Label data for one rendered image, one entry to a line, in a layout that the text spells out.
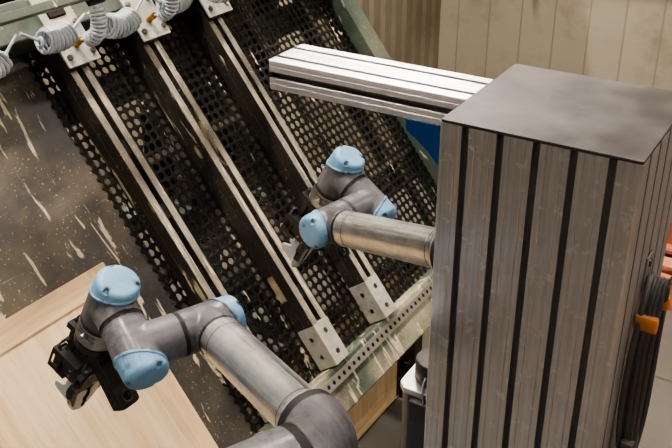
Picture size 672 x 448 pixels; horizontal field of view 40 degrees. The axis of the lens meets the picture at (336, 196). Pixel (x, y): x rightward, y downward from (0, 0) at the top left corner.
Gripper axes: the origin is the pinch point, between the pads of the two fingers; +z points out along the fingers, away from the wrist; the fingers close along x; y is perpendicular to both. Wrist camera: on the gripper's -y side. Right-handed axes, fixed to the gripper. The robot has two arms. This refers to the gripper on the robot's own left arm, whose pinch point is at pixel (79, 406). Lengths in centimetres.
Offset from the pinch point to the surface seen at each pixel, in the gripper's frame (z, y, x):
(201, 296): 23, 12, -58
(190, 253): 18, 21, -62
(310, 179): 18, 20, -113
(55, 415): 27.9, 10.3, -10.8
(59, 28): -21, 69, -50
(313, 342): 36, -13, -83
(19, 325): 19.2, 28.7, -14.6
